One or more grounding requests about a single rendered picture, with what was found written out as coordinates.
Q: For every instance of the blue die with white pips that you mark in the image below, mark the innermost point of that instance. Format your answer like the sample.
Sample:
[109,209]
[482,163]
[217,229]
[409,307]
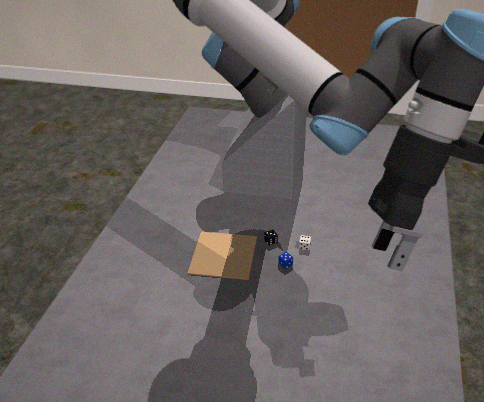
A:
[285,260]

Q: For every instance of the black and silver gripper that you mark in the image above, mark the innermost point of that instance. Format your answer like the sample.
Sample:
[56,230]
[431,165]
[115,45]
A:
[417,157]

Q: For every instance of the tan flat mat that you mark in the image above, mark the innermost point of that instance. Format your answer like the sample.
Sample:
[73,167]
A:
[223,255]

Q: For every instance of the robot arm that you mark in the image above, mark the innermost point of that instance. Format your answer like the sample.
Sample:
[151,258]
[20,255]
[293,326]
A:
[448,60]

